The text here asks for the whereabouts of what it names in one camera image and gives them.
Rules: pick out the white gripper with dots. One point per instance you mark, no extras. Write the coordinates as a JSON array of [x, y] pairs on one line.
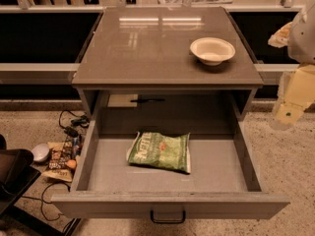
[[303, 39]]

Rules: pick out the green jalapeno chip bag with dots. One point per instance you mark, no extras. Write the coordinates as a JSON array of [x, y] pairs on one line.
[[156, 150]]

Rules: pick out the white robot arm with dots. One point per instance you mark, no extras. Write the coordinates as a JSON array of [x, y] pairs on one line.
[[301, 43]]

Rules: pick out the grey counter cabinet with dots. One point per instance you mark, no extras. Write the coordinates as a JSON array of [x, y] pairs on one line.
[[147, 49]]

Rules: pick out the open grey drawer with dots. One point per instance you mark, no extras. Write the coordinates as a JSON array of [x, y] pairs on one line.
[[224, 182]]

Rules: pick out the brown snack bag on floor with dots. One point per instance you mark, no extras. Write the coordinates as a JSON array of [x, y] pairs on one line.
[[64, 159]]

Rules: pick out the white paper bowl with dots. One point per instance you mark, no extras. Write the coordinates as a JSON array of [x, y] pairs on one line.
[[212, 51]]

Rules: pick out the black inner drawer handle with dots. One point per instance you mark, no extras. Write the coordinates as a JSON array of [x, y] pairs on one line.
[[145, 100]]

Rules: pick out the black drawer handle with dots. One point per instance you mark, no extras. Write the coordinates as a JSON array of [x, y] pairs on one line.
[[167, 217], [145, 100]]

